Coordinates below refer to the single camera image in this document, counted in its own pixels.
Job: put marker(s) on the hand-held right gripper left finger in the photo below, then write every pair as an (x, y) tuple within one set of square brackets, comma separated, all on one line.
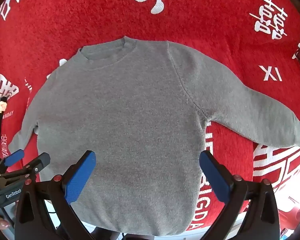
[(78, 180)]

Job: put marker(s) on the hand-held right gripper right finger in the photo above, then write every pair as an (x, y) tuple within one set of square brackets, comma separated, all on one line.
[(215, 180)]

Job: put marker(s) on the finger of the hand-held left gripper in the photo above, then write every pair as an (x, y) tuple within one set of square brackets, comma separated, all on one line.
[(38, 163), (13, 158)]

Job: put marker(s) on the grey sweater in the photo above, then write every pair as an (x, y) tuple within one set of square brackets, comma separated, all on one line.
[(140, 130)]

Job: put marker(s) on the person's left hand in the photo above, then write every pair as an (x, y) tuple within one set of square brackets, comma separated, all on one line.
[(0, 222)]

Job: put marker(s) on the red plastic stool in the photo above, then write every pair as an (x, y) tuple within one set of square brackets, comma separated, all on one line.
[(296, 215)]

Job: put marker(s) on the red printed blanket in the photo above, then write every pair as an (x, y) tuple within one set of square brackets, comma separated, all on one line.
[(202, 17)]

